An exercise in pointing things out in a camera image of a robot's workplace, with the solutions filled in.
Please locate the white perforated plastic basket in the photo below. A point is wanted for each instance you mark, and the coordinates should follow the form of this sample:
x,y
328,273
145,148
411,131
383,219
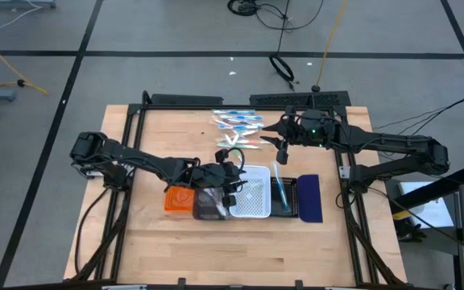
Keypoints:
x,y
252,201

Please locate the dark toothbrush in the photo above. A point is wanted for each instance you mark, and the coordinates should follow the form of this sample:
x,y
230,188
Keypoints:
x,y
216,197

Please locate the smoky grey translucent bin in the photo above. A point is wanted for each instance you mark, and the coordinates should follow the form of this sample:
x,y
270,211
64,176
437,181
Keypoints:
x,y
208,212

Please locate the orange slotted plastic basket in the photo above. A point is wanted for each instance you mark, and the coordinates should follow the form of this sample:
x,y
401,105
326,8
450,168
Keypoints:
x,y
179,199

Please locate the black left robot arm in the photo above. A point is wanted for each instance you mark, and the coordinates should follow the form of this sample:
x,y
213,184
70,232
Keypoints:
x,y
143,157

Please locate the black slotted plastic basket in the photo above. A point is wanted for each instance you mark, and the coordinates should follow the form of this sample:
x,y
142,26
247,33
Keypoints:
x,y
293,193

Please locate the orange toothbrush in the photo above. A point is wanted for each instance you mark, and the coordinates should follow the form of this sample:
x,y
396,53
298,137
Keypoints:
x,y
222,123

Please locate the dark blue flat lid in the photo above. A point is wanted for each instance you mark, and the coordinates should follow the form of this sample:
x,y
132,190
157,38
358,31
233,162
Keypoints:
x,y
310,201

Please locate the black frame hook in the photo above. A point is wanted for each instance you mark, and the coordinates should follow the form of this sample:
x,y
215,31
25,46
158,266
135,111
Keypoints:
x,y
146,98

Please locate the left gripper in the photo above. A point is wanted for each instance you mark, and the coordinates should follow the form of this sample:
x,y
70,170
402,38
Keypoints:
x,y
216,175

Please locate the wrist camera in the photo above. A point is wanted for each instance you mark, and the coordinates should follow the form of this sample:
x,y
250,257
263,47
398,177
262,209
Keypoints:
x,y
282,156
229,200

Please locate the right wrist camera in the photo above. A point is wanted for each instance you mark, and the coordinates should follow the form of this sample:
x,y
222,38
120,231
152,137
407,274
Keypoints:
x,y
282,156

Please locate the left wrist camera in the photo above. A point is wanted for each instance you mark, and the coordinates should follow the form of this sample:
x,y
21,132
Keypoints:
x,y
229,200

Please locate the blue toothbrush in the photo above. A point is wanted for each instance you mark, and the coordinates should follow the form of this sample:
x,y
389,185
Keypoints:
x,y
234,112
242,117
242,127
282,189

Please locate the white wrapped toothbrush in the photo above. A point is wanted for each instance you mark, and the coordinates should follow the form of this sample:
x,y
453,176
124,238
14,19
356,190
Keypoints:
x,y
248,147
233,139
248,133

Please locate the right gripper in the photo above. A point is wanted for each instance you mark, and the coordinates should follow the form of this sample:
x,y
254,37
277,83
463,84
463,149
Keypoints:
x,y
312,131

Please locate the black slanted desk bar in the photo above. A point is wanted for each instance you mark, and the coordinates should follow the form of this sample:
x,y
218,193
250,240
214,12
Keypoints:
x,y
437,187

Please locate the black aluminium table frame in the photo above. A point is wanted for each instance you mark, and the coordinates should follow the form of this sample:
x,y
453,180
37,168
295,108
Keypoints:
x,y
175,107

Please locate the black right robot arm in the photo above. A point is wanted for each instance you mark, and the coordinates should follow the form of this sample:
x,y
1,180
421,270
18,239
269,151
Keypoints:
x,y
397,141

